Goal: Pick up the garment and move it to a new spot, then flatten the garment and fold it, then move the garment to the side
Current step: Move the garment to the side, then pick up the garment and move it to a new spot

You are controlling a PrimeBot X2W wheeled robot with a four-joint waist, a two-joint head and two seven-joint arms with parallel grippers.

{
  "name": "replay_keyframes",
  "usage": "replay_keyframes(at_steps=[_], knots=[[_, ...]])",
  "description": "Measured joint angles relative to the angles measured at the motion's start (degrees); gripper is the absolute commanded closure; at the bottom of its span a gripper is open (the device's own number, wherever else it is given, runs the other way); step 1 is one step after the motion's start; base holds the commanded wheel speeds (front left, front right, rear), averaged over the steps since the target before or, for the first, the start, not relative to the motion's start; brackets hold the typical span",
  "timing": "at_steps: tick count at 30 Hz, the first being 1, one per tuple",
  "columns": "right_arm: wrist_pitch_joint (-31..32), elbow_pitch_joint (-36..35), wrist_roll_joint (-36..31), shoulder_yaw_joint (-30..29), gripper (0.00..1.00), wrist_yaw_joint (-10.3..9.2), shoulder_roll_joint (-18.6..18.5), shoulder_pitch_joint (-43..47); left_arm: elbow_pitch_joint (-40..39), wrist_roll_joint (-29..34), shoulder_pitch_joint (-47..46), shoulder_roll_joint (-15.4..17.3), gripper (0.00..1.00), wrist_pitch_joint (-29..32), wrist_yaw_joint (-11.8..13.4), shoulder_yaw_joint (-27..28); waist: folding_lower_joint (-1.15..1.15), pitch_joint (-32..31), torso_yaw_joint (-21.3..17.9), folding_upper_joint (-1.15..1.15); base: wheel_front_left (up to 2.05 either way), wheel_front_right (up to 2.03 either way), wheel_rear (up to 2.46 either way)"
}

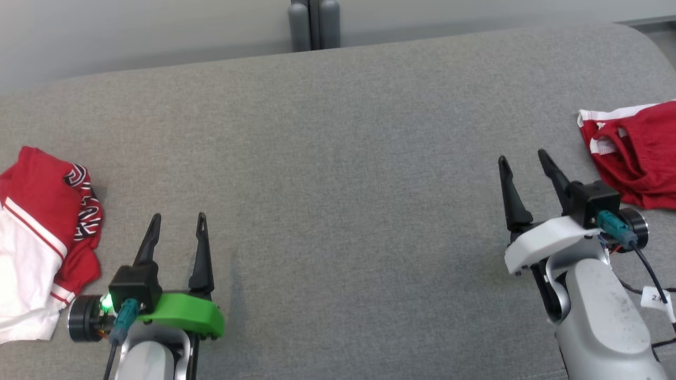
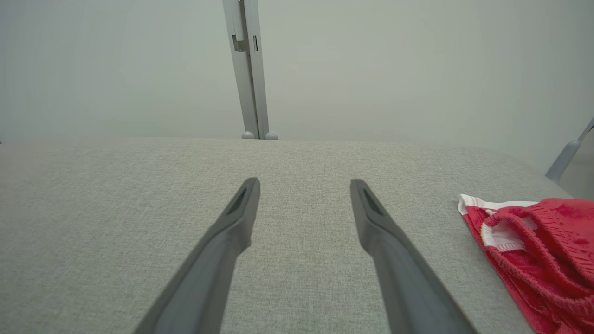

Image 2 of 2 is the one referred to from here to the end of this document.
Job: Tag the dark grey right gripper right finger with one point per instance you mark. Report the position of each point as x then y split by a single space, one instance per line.
408 287

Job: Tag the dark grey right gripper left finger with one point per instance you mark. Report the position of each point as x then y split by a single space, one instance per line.
209 278

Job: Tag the red shorts with white stripe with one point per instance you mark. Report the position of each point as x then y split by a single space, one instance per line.
547 260

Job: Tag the grey metal frame leg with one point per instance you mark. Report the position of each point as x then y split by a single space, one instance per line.
564 160

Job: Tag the grey partition post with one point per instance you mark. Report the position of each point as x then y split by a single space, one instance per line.
248 69

